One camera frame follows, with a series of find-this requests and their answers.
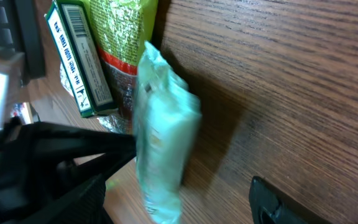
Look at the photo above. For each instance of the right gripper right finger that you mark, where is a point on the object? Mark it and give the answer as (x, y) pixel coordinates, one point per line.
(269, 205)

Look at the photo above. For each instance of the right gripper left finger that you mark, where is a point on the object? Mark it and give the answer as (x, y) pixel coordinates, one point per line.
(51, 173)

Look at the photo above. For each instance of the teal tissue packet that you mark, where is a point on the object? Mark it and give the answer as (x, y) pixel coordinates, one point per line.
(165, 122)

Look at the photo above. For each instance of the green white medicine box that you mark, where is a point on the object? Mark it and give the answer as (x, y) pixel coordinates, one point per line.
(72, 35)

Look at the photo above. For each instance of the green snack bag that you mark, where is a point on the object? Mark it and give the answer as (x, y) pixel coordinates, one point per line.
(120, 29)

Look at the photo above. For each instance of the grey plastic mesh basket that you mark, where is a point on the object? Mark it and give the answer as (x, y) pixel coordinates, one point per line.
(20, 32)

